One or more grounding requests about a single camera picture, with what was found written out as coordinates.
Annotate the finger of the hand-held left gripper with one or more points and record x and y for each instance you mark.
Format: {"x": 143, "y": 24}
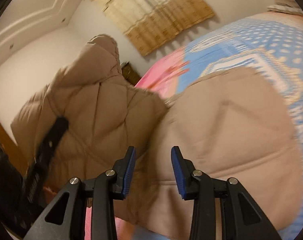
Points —
{"x": 49, "y": 150}

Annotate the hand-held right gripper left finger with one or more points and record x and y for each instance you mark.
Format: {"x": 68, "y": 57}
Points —
{"x": 128, "y": 177}

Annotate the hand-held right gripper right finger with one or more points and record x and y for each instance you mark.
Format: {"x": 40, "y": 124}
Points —
{"x": 179, "y": 177}

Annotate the beige quilted jacket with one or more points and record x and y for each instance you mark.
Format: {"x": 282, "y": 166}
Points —
{"x": 216, "y": 135}

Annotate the brown wooden door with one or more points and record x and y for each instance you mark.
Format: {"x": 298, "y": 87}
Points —
{"x": 1, "y": 132}

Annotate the brown wooden desk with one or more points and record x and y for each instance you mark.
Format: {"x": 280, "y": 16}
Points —
{"x": 130, "y": 73}

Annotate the beige patterned curtain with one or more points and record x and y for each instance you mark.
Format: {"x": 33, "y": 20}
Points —
{"x": 161, "y": 22}

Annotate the pink and blue bedsheet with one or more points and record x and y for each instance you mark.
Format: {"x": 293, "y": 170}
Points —
{"x": 254, "y": 37}

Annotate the patterned pillow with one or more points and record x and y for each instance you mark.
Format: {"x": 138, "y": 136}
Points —
{"x": 284, "y": 6}

